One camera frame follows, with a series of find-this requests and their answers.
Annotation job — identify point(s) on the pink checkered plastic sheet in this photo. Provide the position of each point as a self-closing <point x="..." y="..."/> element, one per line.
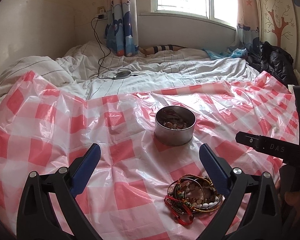
<point x="43" y="128"/>

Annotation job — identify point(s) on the round silver metal tin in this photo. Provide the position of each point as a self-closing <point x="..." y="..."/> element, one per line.
<point x="174" y="125"/>

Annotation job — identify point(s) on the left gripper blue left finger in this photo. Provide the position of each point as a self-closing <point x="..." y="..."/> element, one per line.
<point x="82" y="168"/>

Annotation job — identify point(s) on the light blue plastic bag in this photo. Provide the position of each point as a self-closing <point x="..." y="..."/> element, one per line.
<point x="237" y="53"/>

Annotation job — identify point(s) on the striped pillow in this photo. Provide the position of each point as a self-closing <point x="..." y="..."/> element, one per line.
<point x="155" y="49"/>

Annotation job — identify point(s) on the person's right hand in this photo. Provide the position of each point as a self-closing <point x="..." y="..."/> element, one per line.
<point x="291" y="198"/>

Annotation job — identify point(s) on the round grey charger pad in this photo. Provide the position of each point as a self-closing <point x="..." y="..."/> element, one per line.
<point x="122" y="74"/>

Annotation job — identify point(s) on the wardrobe with tree decal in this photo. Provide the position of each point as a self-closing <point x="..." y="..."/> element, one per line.
<point x="280" y="26"/>

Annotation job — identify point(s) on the white striped duvet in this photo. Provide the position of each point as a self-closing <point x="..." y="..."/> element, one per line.
<point x="86" y="73"/>

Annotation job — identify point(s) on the wall power socket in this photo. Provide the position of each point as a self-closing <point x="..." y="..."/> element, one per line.
<point x="101" y="13"/>

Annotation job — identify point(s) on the black jacket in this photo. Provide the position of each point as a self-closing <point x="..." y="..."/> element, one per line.
<point x="274" y="60"/>

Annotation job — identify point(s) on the white headboard panel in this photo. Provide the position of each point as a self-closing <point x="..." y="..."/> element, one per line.
<point x="34" y="27"/>

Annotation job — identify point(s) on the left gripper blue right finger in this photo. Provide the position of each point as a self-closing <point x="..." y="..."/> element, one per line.
<point x="217" y="168"/>

